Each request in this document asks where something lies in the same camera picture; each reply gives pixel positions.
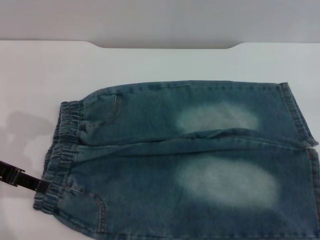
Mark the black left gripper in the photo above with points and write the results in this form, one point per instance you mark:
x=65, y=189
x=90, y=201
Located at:
x=10, y=172

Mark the blue denim shorts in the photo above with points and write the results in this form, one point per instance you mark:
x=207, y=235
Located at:
x=155, y=175

